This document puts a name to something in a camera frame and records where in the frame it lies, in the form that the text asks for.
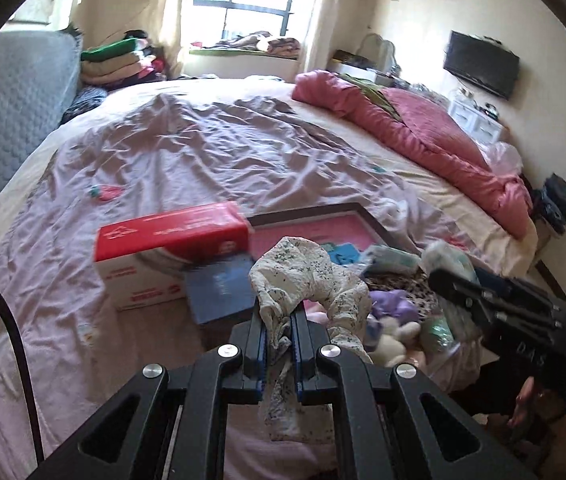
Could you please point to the green cloth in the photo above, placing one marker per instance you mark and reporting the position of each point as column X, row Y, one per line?
column 378, row 95

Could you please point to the pink quilt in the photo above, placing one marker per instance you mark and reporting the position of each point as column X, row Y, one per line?
column 443, row 160

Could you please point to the red and white tissue box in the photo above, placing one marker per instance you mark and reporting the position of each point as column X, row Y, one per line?
column 163, row 230

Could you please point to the bed with cream sheet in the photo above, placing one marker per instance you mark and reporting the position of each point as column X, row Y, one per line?
column 453, row 215

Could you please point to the green windowsill mat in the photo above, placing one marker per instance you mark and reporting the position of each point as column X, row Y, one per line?
column 203, row 52

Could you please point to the window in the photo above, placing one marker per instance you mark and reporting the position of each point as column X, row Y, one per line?
column 253, row 25

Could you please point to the green tissue packet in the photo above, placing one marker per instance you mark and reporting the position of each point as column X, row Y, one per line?
column 393, row 258
column 445, row 257

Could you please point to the dark clothes heap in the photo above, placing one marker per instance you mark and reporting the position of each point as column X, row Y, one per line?
column 553, row 200

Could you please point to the white floral cloth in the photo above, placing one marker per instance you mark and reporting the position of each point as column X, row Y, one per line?
column 303, row 270

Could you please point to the dark navy booklet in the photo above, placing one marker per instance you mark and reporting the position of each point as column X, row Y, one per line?
column 218, row 290

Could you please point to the dark shallow box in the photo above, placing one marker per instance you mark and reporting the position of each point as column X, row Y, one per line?
column 313, row 211

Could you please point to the dark patterned pillow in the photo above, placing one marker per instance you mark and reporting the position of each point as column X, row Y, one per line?
column 85, row 102

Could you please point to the person's right hand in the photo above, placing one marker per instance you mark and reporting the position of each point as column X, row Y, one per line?
column 523, row 402

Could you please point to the cream plush rabbit purple dress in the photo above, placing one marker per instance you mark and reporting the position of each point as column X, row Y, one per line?
column 393, row 345

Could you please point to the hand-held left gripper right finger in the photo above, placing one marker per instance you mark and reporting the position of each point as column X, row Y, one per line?
column 299, row 355

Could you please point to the green sponge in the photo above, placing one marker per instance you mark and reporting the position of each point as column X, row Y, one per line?
column 435, row 335

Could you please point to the black television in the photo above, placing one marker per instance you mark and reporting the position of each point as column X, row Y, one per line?
column 483, row 62

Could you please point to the white drawer cabinet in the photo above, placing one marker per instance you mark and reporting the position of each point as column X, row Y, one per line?
column 473, row 115

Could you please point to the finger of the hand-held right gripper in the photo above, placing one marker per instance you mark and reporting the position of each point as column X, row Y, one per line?
column 518, row 287
column 458, row 290

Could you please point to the cream curtain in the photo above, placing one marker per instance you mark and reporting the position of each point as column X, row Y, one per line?
column 313, row 20
column 173, row 20

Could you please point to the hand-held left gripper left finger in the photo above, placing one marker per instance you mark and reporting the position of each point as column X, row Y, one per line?
column 262, row 355

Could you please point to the lilac bed sheet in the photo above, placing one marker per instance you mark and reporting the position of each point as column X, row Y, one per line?
column 188, row 150

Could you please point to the leopard print cloth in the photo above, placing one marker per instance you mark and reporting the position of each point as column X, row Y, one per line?
column 413, row 280

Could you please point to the cluttered dressing table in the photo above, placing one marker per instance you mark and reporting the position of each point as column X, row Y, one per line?
column 353, row 62

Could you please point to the white framed vanity mirror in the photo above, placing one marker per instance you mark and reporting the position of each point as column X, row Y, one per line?
column 380, row 52

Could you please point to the clothes heap on windowsill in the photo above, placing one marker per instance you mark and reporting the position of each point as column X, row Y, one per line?
column 263, row 42

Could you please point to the translucent plastic bag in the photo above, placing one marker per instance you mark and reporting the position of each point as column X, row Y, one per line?
column 505, row 157

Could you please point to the pile of folded clothes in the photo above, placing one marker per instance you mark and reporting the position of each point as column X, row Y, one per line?
column 113, row 65

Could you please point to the grey quilted headboard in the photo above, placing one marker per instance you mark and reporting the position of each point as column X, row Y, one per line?
column 13, row 110

